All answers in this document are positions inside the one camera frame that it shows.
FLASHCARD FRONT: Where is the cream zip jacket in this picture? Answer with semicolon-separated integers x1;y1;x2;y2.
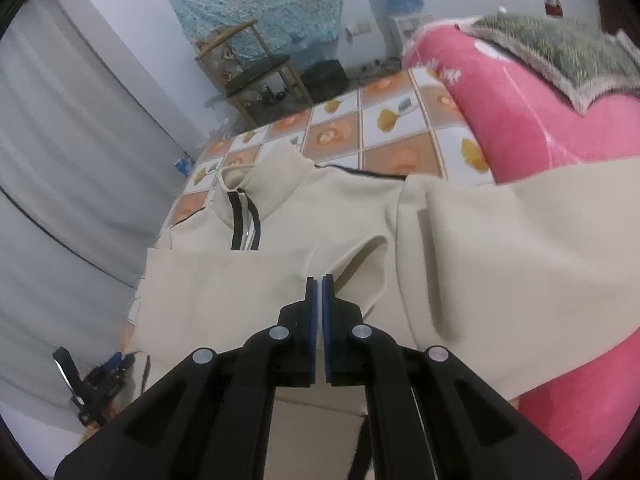
122;147;640;480

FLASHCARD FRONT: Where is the pink floral blanket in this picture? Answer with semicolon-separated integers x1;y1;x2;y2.
402;22;640;480

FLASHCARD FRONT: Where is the wooden chair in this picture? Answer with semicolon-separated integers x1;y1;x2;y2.
195;20;313;128

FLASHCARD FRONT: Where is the grey curtain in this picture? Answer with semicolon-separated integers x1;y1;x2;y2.
0;0;211;431

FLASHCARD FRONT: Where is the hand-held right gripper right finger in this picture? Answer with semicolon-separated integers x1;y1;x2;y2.
320;274;583;480

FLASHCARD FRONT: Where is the white water dispenser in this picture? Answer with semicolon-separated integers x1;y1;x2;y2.
390;12;433;56

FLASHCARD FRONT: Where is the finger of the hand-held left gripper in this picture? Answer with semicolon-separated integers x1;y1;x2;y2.
102;353;136;381

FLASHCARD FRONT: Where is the black bag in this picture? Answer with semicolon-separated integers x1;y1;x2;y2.
300;59;348;96

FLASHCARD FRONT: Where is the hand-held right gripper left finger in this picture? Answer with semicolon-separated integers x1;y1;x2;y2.
54;276;319;480

